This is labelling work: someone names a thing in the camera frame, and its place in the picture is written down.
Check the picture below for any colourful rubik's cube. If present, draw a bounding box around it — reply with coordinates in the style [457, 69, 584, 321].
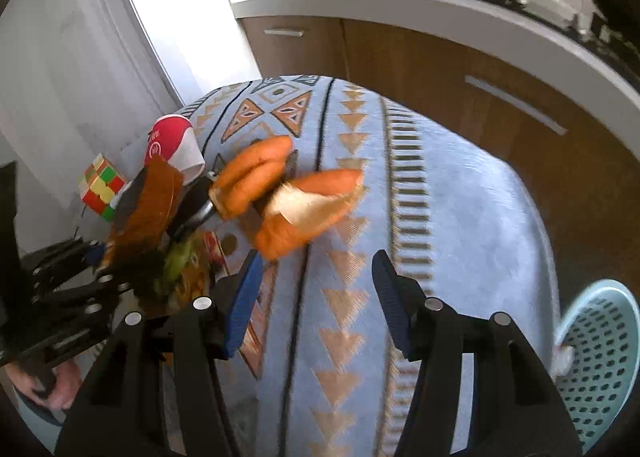
[78, 154, 127, 222]

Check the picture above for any person's left hand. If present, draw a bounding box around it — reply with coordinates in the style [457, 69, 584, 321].
[4, 358, 84, 412]

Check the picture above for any patterned blue tablecloth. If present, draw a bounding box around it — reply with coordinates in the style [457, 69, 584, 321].
[176, 74, 566, 456]

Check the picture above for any light blue trash basket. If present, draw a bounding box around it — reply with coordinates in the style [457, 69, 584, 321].
[554, 279, 639, 455]

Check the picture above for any orange snack wrapper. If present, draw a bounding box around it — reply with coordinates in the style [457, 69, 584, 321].
[96, 157, 224, 311]

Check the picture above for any brown kitchen cabinet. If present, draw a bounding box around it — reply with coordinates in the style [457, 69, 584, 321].
[240, 15, 639, 299]

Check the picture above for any red paper cup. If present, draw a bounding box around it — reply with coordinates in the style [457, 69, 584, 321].
[143, 114, 205, 185]

